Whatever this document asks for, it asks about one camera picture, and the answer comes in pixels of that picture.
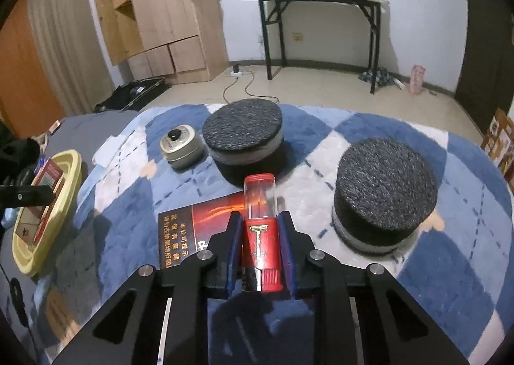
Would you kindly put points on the white cloth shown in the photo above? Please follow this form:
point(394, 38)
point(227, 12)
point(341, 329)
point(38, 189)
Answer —
point(108, 150)

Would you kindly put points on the black jacket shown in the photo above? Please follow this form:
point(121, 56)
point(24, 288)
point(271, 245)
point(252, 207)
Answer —
point(16, 152)

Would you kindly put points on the black carry case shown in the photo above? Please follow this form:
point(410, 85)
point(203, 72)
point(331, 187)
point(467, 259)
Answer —
point(132, 94)

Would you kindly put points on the dark crumpled cloth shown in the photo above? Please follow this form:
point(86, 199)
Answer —
point(377, 78)

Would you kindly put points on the red razor box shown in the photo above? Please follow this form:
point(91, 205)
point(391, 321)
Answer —
point(261, 244)

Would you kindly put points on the black foam cylinder thick top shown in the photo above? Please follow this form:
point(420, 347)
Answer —
point(381, 184)

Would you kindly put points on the yellow wall outlet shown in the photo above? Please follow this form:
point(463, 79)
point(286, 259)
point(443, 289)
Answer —
point(297, 37)

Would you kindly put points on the red white cigarette pack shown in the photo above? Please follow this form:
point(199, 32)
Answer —
point(55, 128)

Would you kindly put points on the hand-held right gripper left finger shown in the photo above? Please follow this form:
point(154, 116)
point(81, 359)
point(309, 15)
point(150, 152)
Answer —
point(232, 252)

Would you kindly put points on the wooden wardrobe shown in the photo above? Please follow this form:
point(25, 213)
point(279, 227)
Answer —
point(168, 7)

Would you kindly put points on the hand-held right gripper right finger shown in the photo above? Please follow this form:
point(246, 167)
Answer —
point(287, 252)

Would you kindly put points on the cardboard boxes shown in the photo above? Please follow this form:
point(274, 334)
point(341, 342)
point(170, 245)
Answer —
point(500, 140)

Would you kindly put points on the round metal tin black knob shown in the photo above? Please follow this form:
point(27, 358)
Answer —
point(180, 144)

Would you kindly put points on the yellow plastic basin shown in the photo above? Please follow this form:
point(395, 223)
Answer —
point(68, 196)

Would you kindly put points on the dark red cigarette carton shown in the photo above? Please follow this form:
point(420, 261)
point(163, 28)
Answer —
point(188, 228)

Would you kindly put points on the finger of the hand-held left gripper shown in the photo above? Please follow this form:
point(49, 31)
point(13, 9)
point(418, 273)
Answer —
point(24, 196)

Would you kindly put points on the pink patterned bag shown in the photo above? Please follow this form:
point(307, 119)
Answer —
point(417, 80)

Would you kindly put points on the red silver cigarette pack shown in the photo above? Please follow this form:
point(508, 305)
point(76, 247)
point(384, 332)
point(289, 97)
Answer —
point(48, 176)

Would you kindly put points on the white power strip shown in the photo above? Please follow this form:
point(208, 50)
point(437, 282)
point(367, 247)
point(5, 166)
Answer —
point(236, 71)

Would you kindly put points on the beige curtain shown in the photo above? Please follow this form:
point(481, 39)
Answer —
point(68, 35)

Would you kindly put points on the blue white checkered blanket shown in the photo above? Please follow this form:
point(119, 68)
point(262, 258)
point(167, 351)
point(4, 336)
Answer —
point(132, 204)

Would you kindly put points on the dark wooden door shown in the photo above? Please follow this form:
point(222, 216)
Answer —
point(486, 47)

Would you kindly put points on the orange door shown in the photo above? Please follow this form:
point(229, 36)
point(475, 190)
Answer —
point(24, 76)

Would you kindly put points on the black foam cylinder thin lid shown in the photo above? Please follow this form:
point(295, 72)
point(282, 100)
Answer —
point(241, 124)

